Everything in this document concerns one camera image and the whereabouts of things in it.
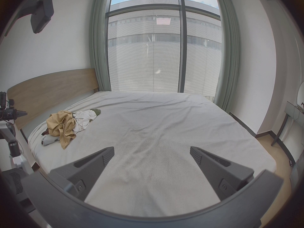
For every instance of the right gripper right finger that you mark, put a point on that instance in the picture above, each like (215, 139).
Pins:
(211, 165)

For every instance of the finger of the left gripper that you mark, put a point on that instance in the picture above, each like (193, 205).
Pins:
(20, 115)

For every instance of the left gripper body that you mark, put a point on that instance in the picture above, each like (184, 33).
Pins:
(9, 115)

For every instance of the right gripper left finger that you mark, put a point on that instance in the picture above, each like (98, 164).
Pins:
(92, 165)

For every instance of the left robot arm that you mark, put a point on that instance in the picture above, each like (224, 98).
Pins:
(14, 148)

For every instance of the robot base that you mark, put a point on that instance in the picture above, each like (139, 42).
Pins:
(14, 184)

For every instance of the pile of clothes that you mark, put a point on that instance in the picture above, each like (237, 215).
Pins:
(62, 126)

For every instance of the bed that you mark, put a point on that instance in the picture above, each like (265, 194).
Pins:
(154, 127)

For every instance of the small grey table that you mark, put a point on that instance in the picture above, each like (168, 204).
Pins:
(291, 114)

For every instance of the grey-green curtain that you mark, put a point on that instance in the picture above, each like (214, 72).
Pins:
(228, 56)
(99, 44)

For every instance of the window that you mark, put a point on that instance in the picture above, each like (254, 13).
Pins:
(152, 63)

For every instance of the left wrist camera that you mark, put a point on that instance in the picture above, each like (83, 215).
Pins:
(3, 101)

